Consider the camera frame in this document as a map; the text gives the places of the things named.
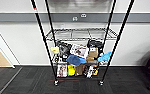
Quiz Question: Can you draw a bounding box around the black bag with grey print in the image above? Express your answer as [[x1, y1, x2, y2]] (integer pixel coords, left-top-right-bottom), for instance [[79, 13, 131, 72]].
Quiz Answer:
[[86, 39, 105, 51]]

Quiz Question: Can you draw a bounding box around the red and white packet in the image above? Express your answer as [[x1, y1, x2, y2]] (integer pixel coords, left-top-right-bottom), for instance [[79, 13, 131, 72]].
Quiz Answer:
[[56, 63, 69, 79]]

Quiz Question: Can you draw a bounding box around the dark blue bag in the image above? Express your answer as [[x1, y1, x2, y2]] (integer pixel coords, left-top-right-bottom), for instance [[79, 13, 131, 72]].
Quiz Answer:
[[66, 54, 88, 67]]

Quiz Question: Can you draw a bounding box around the long grey wall band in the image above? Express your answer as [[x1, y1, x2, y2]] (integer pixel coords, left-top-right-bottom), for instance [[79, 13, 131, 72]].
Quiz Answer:
[[0, 12, 150, 24]]

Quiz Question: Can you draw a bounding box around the small yellow toy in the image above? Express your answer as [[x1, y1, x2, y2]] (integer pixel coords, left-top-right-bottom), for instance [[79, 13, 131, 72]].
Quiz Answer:
[[50, 46, 61, 55]]

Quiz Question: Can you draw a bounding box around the small brown box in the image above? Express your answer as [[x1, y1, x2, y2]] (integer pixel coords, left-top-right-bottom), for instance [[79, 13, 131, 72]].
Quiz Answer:
[[87, 47, 99, 61]]

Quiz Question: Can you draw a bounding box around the white door frame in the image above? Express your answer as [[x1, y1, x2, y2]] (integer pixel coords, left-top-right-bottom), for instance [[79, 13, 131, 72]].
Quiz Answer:
[[0, 21, 17, 70]]

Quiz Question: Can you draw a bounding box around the white wall socket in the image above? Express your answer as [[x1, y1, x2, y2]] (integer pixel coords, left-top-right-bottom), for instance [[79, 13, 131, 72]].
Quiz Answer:
[[80, 13, 87, 19], [72, 16, 79, 22]]

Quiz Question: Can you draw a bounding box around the white printed bag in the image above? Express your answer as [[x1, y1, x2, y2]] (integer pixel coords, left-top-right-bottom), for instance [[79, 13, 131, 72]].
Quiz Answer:
[[70, 43, 90, 60]]

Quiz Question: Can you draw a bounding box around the large black bag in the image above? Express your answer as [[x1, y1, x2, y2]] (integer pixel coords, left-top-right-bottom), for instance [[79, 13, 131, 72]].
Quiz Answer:
[[57, 41, 73, 63]]

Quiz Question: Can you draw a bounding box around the yellow packet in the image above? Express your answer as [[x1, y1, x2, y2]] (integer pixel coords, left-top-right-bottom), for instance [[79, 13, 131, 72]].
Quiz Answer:
[[67, 64, 77, 77]]

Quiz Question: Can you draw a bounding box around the brown packet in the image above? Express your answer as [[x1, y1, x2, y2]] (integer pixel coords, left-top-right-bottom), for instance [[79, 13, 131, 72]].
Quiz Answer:
[[74, 64, 87, 77]]

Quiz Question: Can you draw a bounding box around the light blue bag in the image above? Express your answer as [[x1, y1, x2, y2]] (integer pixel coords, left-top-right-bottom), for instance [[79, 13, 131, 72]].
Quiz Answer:
[[97, 51, 113, 64]]

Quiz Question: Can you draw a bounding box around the dark packet with orange print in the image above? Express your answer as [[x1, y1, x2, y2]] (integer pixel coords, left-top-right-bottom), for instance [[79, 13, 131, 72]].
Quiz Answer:
[[85, 64, 100, 79]]

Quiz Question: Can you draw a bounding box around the black wire shelf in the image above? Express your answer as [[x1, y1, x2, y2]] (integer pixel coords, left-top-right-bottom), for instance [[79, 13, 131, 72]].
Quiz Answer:
[[30, 0, 136, 87]]

